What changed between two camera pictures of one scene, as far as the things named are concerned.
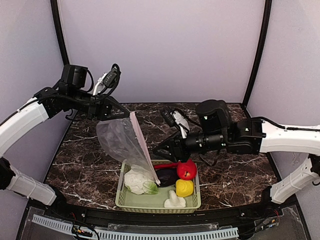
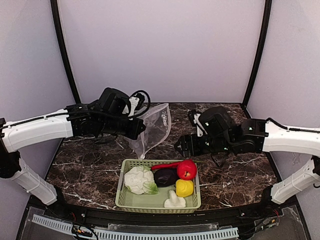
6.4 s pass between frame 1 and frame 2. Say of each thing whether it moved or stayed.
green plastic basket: stayed
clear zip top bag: moved
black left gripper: moved
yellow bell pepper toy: stayed
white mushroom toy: stayed
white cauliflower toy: stayed
